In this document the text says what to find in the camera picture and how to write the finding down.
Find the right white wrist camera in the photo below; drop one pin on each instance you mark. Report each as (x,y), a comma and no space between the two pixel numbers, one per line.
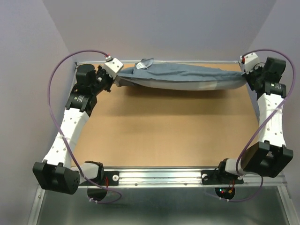
(248,62)

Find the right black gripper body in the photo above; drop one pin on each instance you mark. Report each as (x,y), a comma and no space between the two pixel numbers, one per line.
(254,76)

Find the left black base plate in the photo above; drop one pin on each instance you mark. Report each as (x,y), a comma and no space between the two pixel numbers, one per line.
(110,178)

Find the aluminium front rail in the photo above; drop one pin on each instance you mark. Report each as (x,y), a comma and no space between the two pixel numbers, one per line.
(171,177)

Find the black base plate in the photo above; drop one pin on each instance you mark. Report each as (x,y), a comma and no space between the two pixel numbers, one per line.
(110,178)
(215,177)

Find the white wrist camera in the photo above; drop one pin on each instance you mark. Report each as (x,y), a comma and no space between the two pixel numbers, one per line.
(248,62)
(112,66)

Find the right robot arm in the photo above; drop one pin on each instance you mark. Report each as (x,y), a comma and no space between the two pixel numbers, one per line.
(269,155)

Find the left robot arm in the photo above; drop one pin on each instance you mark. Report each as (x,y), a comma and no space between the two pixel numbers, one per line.
(55,172)

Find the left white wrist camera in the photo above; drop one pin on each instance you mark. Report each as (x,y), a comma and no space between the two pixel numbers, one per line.
(112,66)

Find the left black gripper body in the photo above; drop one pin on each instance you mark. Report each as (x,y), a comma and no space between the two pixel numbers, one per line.
(103,81)

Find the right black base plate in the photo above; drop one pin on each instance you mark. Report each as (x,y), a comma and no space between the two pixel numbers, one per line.
(215,177)

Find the blue grey pillowcase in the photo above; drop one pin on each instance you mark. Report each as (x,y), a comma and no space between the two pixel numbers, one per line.
(177,76)

